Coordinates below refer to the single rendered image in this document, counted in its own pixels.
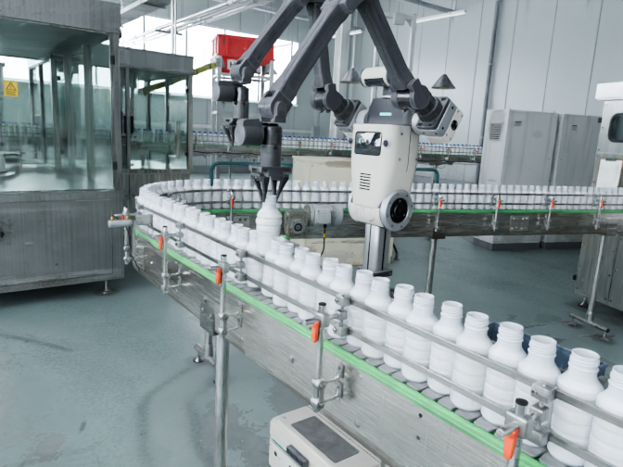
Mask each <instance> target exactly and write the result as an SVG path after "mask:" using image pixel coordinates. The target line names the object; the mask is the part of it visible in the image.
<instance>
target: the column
mask: <svg viewBox="0 0 623 467"><path fill-rule="evenodd" d="M350 22H351V14H349V16H348V17H347V19H346V20H345V21H344V22H343V23H342V24H341V25H340V27H339V28H338V29H337V31H336V40H335V57H334V73H333V83H335V84H336V86H337V91H338V92H339V93H340V94H341V95H342V96H343V97H344V98H345V99H346V93H347V84H346V83H343V82H340V80H341V79H342V78H343V77H344V76H345V74H346V73H347V72H348V65H349V50H350ZM335 120H336V117H335V116H334V113H333V111H331V120H330V136H329V138H331V141H333V138H336V140H337V138H339V142H340V141H341V139H343V137H344V133H343V132H342V131H341V130H340V129H339V128H338V127H337V126H336V125H335V124H334V122H335ZM336 140H335V141H336Z"/></svg>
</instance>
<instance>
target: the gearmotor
mask: <svg viewBox="0 0 623 467"><path fill-rule="evenodd" d="M343 218H344V213H343V208H342V207H341V206H340V205H337V204H307V205H305V206H304V209H303V210H302V209H288V210H285V213H284V235H285V236H287V237H307V230H308V226H324V243H325V228H327V226H339V225H341V223H342V222H343ZM323 253H324V248H323V251H322V253H321V256H322V255H323Z"/></svg>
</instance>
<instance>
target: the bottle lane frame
mask: <svg viewBox="0 0 623 467"><path fill-rule="evenodd" d="M138 239H139V240H140V243H142V244H143V245H144V253H145V254H146V255H147V257H145V269H144V270H142V269H141V268H140V267H139V270H140V273H141V274H142V275H143V276H144V277H146V278H147V279H148V280H149V281H150V282H151V283H152V284H154V285H155V286H157V287H158V288H159V289H161V286H162V285H163V278H162V277H161V274H162V273H163V250H162V249H161V250H159V242H157V241H155V240H153V239H152V238H150V237H148V236H147V235H145V234H143V233H138ZM178 264H180V265H181V273H179V274H177V275H173V276H170V279H169V286H170V285H177V284H178V276H180V277H181V285H179V286H177V287H172V288H171V289H170V291H169V292H168V294H167V295H168V296H170V297H171V298H172V299H174V300H175V301H176V302H178V303H179V304H180V305H181V306H183V307H184V308H185V309H187V310H188V311H189V312H191V313H192V314H193V315H195V316H196V317H197V318H198V319H200V304H201V302H202V301H204V302H205V303H207V304H208V305H209V306H211V307H212V308H213V311H214V331H215V332H216V333H217V334H219V333H218V328H219V327H220V319H219V318H218V314H219V312H220V295H221V284H216V275H214V274H213V273H212V272H209V271H208V270H205V269H203V267H200V266H198V265H197V264H196V263H194V262H193V261H190V260H189V259H186V258H185V257H183V256H181V255H179V254H178V253H176V252H174V251H172V250H171V249H169V248H168V274H171V273H177V272H178ZM161 290H162V289H161ZM162 291H163V290H162ZM238 301H240V302H242V313H241V312H240V313H238V314H237V315H235V316H229V319H228V321H227V329H228V328H233V327H237V326H238V325H237V324H238V320H237V319H238V316H240V317H241V318H242V327H239V328H238V329H236V330H233V331H229V333H228V335H227V336H226V337H225V338H224V339H225V340H226V341H228V342H229V343H230V344H232V345H233V346H234V347H236V348H237V349H238V350H240V351H241V352H242V353H243V354H245V355H246V356H247V357H249V358H250V359H251V360H253V361H254V362H255V363H257V364H258V365H259V366H261V367H262V368H263V370H265V371H266V372H268V373H269V374H270V375H271V376H273V377H274V378H275V379H277V380H278V381H279V382H280V383H282V384H283V385H285V386H286V387H287V388H289V389H290V390H291V391H292V392H294V393H295V394H296V395H298V396H299V397H300V398H302V399H303V400H304V401H306V402H307V403H308V404H309V405H311V406H312V404H311V398H312V397H313V386H312V379H313V377H314V371H315V355H316V342H315V343H313V342H312V329H308V328H307V327H305V326H303V325H302V323H298V322H295V321H294V320H293V319H290V318H288V317H287V316H286V315H285V314H283V313H281V312H279V311H277V310H276V309H273V308H271V307H270V306H269V305H266V304H264V303H263V302H261V300H258V299H257V298H255V297H252V296H251V295H249V294H248V293H246V292H244V291H242V290H241V289H239V288H237V287H235V285H232V284H229V283H228V282H226V306H225V312H226V313H227V314H230V313H235V312H238ZM365 360H366V359H365ZM365 360H362V359H360V358H358V357H356V356H355V355H353V352H351V353H350V352H348V351H347V350H345V349H344V348H342V346H338V345H336V344H334V343H332V342H331V340H327V339H324V357H323V372H322V378H323V379H325V380H328V379H331V378H334V377H336V376H337V363H338V362H339V363H341V364H343V365H344V370H343V378H339V379H337V381H339V382H340V383H341V384H342V396H341V397H338V398H336V399H333V400H330V401H328V402H325V406H324V408H323V409H321V410H320V411H319V412H320V413H321V414H323V416H324V417H325V418H327V419H328V420H329V421H331V422H332V423H334V424H335V425H336V426H337V427H339V428H340V429H341V430H343V431H344V432H345V433H346V434H348V435H349V436H351V437H352V438H353V439H354V440H356V441H357V442H358V443H360V444H361V445H362V446H363V447H365V448H366V449H368V450H369V451H370V452H371V453H373V454H374V455H375V456H377V457H378V458H379V459H380V460H381V461H382V462H384V463H385V464H386V465H388V466H389V467H506V462H507V460H506V459H505V457H504V456H503V445H504V441H503V440H501V439H500V438H498V437H497V436H495V435H494V433H495V432H496V431H493V432H487V431H485V430H484V429H482V428H480V427H478V426H477V425H475V424H474V421H475V420H473V421H467V420H466V419H465V418H463V417H461V416H460V415H458V414H456V413H455V411H456V410H458V409H456V410H448V409H447V408H445V407H443V406H442V405H440V404H438V401H439V399H437V400H432V399H430V398H428V397H426V396H424V395H423V394H422V391H423V390H421V391H416V390H414V389H412V388H410V387H409V386H407V385H406V383H407V382H405V383H402V382H400V381H399V380H397V379H395V378H393V377H392V374H393V373H392V374H386V373H385V372H382V371H380V370H379V369H378V367H379V366H377V367H375V366H373V365H371V364H369V363H368V362H366V361H365ZM337 381H334V382H331V383H328V384H326V388H325V389H324V399H326V398H330V397H332V396H334V395H335V394H336V383H337ZM541 456H542V455H540V456H538V457H535V458H532V457H530V456H529V455H528V454H526V453H524V452H522V451H521V454H520V461H519V467H548V466H546V465H545V464H543V463H541V462H540V457H541Z"/></svg>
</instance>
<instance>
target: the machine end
mask: <svg viewBox="0 0 623 467"><path fill-rule="evenodd" d="M595 99H597V100H599V101H605V102H604V111H603V116H602V117H601V118H598V123H601V129H600V134H599V140H598V145H597V151H596V158H595V163H594V169H593V175H592V180H591V187H593V191H594V187H595V185H596V180H597V174H598V170H599V164H600V159H601V158H623V82H610V83H599V84H597V91H596V96H595ZM599 241H600V235H599V234H597V233H594V234H584V235H583V237H582V244H581V250H580V255H579V261H578V272H577V274H573V280H575V281H576V283H575V291H574V293H576V294H579V295H581V296H583V298H584V300H583V302H582V303H578V306H579V307H581V308H584V309H587V308H588V306H589V304H588V303H587V298H590V295H591V285H592V280H593V275H594V269H595V263H596V258H597V252H598V246H599ZM596 301H597V302H600V303H602V304H605V305H607V306H609V307H612V308H615V309H619V310H621V311H623V233H616V235H610V236H607V237H606V243H605V249H604V258H603V264H602V269H601V275H600V281H599V286H598V292H597V297H596Z"/></svg>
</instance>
